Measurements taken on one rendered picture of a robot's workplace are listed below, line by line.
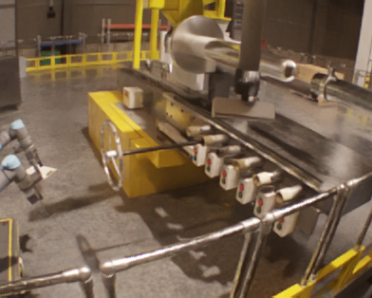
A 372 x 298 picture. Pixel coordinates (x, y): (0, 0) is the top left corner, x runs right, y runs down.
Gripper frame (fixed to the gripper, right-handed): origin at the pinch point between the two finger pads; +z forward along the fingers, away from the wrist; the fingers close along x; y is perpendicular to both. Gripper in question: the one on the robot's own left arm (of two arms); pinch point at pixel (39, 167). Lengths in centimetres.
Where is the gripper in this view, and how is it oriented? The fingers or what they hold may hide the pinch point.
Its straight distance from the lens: 192.4
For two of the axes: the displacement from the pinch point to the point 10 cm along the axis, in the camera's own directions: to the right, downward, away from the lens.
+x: -3.1, -3.0, 9.0
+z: 3.5, 8.5, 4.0
